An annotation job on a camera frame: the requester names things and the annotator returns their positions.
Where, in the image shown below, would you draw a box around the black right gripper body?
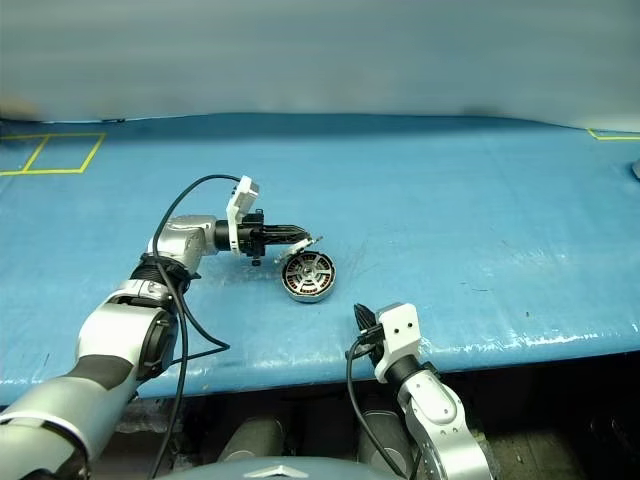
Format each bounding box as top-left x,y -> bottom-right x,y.
356,323 -> 387,367

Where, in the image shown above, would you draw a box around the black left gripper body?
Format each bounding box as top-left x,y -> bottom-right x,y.
236,208 -> 269,267

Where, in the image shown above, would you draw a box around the round motor housing copper windings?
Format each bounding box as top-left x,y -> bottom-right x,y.
280,249 -> 336,304

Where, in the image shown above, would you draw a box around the dark rounded grey shape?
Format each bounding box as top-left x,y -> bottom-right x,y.
217,416 -> 287,464
356,409 -> 417,477

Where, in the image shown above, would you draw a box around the blue plastic table cover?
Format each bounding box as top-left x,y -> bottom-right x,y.
0,113 -> 640,407

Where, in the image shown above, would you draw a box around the grey robot torso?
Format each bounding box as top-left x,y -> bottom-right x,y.
168,453 -> 367,480

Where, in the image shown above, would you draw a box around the yellow tape double square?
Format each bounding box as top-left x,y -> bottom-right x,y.
0,131 -> 107,177

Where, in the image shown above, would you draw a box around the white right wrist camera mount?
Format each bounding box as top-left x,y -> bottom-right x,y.
373,302 -> 422,385

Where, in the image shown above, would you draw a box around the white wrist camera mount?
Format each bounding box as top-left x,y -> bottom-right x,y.
225,174 -> 262,253
373,302 -> 422,385

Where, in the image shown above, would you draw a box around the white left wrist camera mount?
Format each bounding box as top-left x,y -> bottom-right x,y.
225,174 -> 262,253

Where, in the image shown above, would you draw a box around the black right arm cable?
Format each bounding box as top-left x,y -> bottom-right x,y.
345,327 -> 409,479

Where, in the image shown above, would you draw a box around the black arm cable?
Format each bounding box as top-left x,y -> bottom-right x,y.
345,327 -> 409,479
149,173 -> 242,480

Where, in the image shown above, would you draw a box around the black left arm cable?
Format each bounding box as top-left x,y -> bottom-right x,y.
149,173 -> 242,480

